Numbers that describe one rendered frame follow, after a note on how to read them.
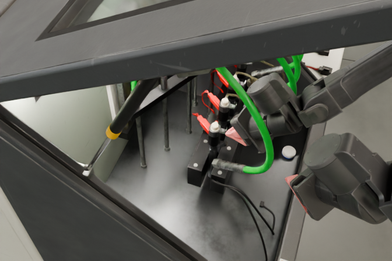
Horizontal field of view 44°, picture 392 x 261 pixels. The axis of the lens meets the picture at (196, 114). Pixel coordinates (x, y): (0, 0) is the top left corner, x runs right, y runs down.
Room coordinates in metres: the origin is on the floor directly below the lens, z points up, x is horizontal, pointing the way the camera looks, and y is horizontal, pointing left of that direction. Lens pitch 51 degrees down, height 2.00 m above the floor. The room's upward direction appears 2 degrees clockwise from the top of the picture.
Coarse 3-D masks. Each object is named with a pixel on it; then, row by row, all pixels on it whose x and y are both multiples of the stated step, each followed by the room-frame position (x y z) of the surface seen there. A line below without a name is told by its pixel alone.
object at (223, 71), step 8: (224, 72) 0.58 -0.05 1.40; (232, 80) 0.57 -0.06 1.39; (240, 88) 0.56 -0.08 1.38; (240, 96) 0.55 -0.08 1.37; (248, 96) 0.56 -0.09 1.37; (248, 104) 0.54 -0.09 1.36; (256, 112) 0.54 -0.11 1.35; (256, 120) 0.53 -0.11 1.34; (264, 128) 0.52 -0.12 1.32; (264, 136) 0.51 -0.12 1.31; (272, 152) 0.51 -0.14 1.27; (272, 160) 0.50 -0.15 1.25; (248, 168) 0.53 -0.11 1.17; (256, 168) 0.52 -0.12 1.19; (264, 168) 0.50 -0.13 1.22
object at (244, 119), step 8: (240, 112) 0.65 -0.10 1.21; (248, 112) 0.66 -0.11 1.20; (240, 120) 0.63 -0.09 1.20; (248, 120) 0.64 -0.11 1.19; (264, 120) 0.62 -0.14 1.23; (248, 128) 0.62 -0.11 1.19; (256, 128) 0.61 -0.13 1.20; (248, 136) 0.61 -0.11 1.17; (256, 136) 0.61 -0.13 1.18; (272, 136) 0.60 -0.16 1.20; (256, 144) 0.60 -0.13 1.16; (264, 144) 0.61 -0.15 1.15
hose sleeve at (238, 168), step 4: (220, 160) 0.58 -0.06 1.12; (224, 160) 0.58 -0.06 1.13; (220, 164) 0.57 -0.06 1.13; (224, 164) 0.57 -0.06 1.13; (228, 164) 0.56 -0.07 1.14; (232, 164) 0.56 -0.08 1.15; (236, 164) 0.55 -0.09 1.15; (240, 164) 0.55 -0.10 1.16; (224, 168) 0.56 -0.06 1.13; (228, 168) 0.55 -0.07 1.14; (232, 168) 0.55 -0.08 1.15; (236, 168) 0.54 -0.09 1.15; (240, 168) 0.54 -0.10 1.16; (240, 172) 0.54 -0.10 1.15
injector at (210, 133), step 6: (210, 126) 0.69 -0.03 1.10; (210, 132) 0.68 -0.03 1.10; (216, 132) 0.67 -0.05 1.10; (210, 138) 0.68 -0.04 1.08; (216, 138) 0.67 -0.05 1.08; (210, 144) 0.68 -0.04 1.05; (216, 144) 0.68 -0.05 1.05; (222, 144) 0.67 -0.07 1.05; (210, 150) 0.68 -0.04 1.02; (216, 150) 0.68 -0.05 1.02; (210, 156) 0.68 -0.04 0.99; (210, 162) 0.68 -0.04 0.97; (210, 168) 0.68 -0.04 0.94; (210, 174) 0.68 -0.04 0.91
